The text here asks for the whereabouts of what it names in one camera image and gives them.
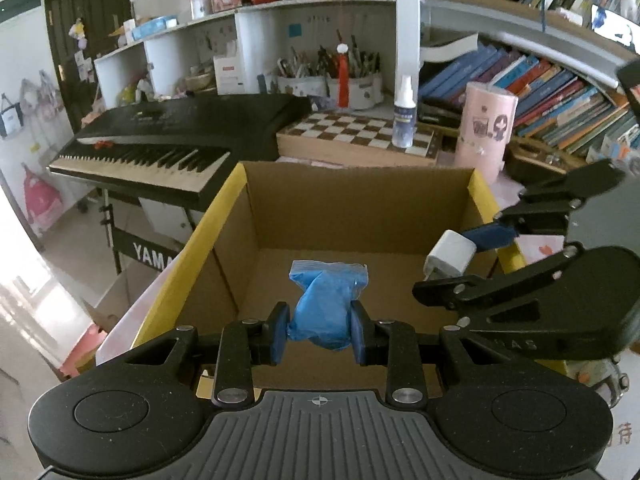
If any pink printed desk mat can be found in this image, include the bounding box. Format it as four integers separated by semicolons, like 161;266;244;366
274;156;640;471

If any white charger plug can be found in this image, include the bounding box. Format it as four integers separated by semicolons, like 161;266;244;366
424;230;478;281

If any white cubby shelf unit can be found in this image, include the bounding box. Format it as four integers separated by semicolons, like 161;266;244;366
94;0;401;111

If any wooden chessboard box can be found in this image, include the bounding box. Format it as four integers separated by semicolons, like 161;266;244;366
276;111;443;168

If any clear spray bottle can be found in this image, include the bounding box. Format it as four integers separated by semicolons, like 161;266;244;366
391;75;417;149

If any brown yellow cardboard box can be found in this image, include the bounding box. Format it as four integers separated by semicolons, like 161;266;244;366
131;161;571;401

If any blue plastic packet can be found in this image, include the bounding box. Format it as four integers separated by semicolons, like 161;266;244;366
287;259;370;352

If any hanging tote bag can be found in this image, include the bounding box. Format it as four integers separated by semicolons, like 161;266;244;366
0;92;23;138

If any black door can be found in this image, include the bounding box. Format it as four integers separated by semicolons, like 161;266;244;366
42;0;133;131

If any white box with red label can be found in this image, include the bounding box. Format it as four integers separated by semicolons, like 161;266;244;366
213;52;246;95

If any lying thick book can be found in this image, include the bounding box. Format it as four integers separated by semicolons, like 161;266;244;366
420;32;481;63

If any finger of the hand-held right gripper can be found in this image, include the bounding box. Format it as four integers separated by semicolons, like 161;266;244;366
412;242;587;330
461;159;627;252

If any pink cylinder container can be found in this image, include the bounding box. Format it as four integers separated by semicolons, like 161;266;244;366
453;81;519;186

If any black keyboard stand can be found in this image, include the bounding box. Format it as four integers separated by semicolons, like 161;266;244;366
75;187;201;276

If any blue tissue box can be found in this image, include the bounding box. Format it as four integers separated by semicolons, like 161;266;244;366
131;16;178;41

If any black box with knobs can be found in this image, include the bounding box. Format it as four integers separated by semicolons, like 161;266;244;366
505;137;588;186

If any pink backpack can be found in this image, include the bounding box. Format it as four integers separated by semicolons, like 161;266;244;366
22;162;63;233

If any dark green wall sign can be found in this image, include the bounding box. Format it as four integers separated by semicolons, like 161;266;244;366
0;0;41;23

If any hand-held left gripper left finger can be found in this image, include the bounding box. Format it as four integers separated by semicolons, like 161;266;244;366
122;301;292;407

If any white bookshelf frame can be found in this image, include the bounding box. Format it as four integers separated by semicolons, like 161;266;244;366
395;0;640;111

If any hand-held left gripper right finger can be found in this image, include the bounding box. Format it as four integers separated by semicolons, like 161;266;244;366
349;300;523;407

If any black electronic keyboard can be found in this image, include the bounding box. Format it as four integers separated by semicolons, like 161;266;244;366
47;94;313;213

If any white pen holder with pens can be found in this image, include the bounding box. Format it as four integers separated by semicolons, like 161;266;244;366
327;35;383;111
276;45;328;98

